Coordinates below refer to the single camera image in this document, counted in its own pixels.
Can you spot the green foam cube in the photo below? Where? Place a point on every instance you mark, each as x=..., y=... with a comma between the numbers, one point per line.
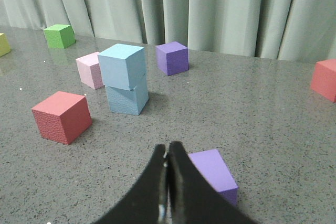
x=59, y=36

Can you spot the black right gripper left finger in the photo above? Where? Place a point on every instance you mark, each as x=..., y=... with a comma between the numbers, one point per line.
x=146, y=201

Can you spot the grey-green curtain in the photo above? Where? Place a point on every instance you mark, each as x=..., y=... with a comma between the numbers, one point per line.
x=296, y=30

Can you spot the red foam cube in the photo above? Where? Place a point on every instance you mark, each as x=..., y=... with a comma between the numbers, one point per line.
x=323, y=79
x=62, y=117

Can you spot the light blue foam cube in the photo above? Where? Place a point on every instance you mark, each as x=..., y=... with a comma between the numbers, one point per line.
x=128, y=101
x=122, y=66

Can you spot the far purple foam cube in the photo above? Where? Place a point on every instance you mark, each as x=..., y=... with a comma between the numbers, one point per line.
x=172, y=58

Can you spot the yellow foam cube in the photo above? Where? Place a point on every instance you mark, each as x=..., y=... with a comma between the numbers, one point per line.
x=4, y=45

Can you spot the purple foam cube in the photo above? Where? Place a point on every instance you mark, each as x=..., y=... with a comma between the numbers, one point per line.
x=172, y=58
x=213, y=168

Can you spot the pink foam cube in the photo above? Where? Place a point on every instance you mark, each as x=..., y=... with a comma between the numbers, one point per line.
x=89, y=70

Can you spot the near purple foam cube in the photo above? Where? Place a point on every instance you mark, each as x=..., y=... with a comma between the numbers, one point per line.
x=213, y=168

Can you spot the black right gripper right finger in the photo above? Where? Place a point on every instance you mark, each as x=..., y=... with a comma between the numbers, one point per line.
x=193, y=199

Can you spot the near red foam cube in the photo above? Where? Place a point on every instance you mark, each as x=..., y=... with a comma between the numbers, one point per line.
x=62, y=117

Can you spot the far red foam cube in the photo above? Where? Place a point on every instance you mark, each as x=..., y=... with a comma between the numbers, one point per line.
x=323, y=79

